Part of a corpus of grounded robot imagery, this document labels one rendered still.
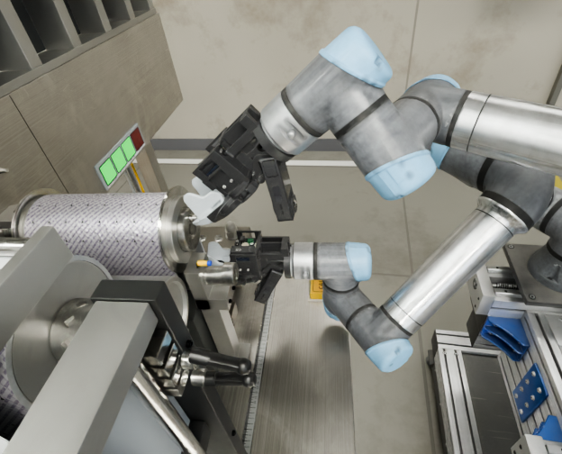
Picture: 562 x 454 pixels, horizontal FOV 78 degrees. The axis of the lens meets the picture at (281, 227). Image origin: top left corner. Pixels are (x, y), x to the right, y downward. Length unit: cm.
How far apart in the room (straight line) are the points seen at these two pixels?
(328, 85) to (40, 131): 62
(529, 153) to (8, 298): 53
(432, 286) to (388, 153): 32
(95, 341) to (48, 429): 5
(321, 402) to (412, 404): 105
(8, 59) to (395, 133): 76
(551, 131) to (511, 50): 272
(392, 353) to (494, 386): 104
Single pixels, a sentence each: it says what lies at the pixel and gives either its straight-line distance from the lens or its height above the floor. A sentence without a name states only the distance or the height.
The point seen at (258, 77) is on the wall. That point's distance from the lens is 320.
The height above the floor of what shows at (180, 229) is 127.
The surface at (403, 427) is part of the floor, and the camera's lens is 175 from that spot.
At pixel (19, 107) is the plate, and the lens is 85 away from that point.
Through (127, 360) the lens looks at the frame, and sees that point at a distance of 25.
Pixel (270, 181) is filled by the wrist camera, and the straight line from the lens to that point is 49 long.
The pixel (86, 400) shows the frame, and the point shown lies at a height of 144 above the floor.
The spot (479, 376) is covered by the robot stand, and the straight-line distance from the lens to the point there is 169.
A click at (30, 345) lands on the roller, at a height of 137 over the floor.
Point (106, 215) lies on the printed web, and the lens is 61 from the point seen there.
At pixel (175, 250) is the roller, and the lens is 57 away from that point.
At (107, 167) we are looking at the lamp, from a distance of 102.
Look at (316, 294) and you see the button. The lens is 89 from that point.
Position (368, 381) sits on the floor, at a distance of 181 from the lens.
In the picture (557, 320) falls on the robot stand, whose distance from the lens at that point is 126.
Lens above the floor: 162
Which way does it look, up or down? 41 degrees down
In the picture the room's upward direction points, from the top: 7 degrees counter-clockwise
